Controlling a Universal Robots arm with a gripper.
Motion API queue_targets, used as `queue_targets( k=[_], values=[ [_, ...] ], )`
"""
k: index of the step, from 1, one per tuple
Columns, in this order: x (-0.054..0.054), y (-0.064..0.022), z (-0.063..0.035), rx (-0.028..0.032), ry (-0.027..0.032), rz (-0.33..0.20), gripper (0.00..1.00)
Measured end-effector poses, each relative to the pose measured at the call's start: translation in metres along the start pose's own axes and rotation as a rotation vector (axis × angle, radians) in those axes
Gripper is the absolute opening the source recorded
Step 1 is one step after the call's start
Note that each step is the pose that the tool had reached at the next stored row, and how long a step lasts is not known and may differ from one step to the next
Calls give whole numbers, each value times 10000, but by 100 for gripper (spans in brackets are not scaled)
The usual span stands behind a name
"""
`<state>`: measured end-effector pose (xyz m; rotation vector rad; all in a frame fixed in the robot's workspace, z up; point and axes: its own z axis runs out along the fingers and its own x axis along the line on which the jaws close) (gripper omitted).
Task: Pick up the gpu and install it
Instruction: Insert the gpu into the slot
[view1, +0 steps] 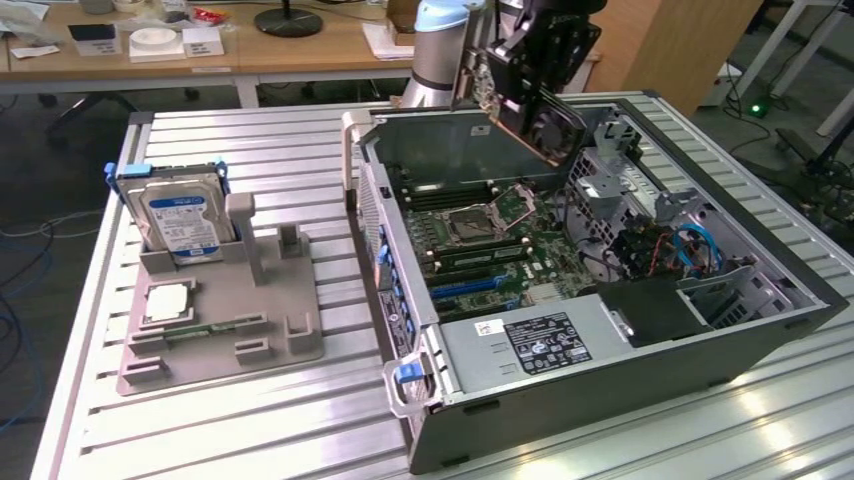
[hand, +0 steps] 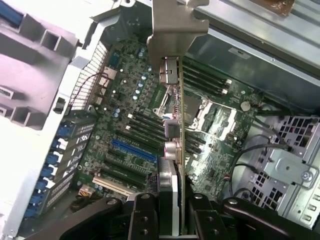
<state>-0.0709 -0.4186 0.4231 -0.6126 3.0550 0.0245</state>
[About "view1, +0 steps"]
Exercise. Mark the plain white box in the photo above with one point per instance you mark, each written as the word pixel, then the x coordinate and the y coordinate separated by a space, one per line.
pixel 201 42

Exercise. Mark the wooden cabinet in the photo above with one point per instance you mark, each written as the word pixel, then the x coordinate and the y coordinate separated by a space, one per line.
pixel 667 50

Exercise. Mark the open black PC case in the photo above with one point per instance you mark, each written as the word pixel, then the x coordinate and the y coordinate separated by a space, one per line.
pixel 600 415

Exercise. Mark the grey parts rack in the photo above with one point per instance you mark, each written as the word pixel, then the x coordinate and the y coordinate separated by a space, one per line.
pixel 227 360

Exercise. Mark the device with green light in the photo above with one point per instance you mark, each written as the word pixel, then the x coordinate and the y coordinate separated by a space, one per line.
pixel 755 108

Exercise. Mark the green motherboard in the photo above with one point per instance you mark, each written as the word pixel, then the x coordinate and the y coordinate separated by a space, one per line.
pixel 554 260

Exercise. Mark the blue expansion slot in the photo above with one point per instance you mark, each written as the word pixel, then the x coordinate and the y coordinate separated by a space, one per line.
pixel 469 289

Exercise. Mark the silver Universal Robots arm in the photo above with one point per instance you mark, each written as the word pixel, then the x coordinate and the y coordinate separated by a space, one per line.
pixel 433 65

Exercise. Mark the blue case latch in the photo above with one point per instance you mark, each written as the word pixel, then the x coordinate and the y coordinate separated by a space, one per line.
pixel 408 374

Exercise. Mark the graphics card with black fan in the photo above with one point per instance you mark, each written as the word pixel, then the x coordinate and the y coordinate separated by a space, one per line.
pixel 554 135

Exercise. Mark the white paper stack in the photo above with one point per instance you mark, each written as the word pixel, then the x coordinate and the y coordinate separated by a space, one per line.
pixel 387 45

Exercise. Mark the black plastic shroud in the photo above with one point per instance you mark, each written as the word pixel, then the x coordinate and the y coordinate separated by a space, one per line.
pixel 654 310

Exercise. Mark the hard disk with blue caddy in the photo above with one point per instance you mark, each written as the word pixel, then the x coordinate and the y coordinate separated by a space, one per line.
pixel 176 220

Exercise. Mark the white paper label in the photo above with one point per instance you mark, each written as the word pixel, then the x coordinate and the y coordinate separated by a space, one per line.
pixel 33 51

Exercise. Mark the black expansion slot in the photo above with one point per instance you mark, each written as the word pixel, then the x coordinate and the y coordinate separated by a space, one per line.
pixel 467 276

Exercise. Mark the metal socket cover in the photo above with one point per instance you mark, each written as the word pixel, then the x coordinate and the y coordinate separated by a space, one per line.
pixel 515 202

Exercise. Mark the silver chipset heatsink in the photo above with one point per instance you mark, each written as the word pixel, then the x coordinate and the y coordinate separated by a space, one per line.
pixel 547 295

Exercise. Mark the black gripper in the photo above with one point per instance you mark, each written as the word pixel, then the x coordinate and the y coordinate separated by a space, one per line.
pixel 547 55

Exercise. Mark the white box with black lid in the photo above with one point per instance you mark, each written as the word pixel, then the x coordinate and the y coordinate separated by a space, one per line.
pixel 96 40

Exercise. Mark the brown cardboard box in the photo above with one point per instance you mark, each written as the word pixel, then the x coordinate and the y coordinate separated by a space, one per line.
pixel 400 15

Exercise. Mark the grey power supply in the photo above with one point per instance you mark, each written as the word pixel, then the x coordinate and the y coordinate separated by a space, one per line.
pixel 467 360

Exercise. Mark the CPU socket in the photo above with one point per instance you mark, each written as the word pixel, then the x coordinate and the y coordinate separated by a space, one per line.
pixel 469 222

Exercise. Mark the green RAM stick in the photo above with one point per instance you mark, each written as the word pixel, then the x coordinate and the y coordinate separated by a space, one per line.
pixel 480 256
pixel 200 331

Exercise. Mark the wooden desk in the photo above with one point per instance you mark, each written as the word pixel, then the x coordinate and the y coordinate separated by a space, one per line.
pixel 300 50

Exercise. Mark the black RAM slot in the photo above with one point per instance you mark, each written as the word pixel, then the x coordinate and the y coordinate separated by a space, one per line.
pixel 449 201
pixel 447 188

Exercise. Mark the red packet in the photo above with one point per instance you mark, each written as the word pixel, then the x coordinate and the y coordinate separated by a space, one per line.
pixel 208 16

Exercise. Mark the black lamp base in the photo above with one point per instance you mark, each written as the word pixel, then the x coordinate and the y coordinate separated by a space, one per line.
pixel 288 22

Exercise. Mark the grey disk bay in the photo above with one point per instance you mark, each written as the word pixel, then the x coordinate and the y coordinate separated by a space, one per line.
pixel 720 300

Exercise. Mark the metal drive cage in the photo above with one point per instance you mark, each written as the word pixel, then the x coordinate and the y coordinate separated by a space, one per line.
pixel 600 200

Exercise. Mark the silver CPU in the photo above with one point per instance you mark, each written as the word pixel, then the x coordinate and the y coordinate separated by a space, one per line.
pixel 167 305

